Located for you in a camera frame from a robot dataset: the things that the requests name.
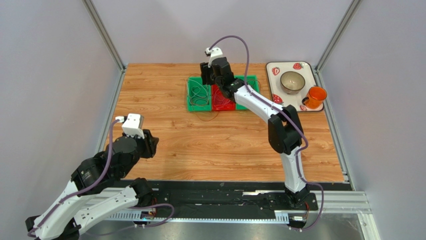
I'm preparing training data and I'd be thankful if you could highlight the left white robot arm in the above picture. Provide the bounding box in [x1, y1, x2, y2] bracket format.
[25, 129, 160, 240]

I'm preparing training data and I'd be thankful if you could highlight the orange cable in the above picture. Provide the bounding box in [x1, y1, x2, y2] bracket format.
[187, 74, 221, 123]

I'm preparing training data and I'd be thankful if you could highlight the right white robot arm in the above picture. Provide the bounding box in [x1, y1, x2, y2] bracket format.
[200, 57, 310, 209]

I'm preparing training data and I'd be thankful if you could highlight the green bin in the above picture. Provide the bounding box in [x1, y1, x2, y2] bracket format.
[235, 75, 260, 111]
[186, 76, 212, 112]

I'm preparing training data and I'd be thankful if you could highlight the left green bin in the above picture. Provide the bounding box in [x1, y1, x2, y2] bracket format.
[186, 76, 212, 112]

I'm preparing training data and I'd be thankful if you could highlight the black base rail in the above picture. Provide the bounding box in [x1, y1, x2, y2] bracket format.
[116, 179, 329, 225]

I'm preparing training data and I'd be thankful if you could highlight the strawberry pattern tray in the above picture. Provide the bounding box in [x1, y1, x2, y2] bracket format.
[265, 61, 324, 113]

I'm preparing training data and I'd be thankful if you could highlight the pink cable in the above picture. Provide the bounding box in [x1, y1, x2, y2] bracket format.
[212, 87, 235, 107]

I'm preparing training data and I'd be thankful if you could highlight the right green bin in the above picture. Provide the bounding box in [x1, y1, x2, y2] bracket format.
[235, 75, 260, 111]

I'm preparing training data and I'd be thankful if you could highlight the orange cup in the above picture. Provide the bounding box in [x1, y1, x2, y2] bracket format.
[302, 86, 328, 109]

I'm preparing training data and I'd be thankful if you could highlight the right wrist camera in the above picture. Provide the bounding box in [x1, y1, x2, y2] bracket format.
[204, 46, 223, 68]

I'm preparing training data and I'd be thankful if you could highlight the grey bowl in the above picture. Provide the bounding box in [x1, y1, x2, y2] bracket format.
[280, 71, 306, 95]

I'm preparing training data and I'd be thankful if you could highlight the red bin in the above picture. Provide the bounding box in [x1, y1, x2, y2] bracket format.
[211, 85, 236, 111]

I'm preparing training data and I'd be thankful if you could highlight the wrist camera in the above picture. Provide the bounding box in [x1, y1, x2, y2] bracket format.
[115, 113, 145, 139]
[204, 46, 223, 68]

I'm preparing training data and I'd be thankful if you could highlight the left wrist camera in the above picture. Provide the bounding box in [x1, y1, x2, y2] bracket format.
[115, 113, 145, 139]

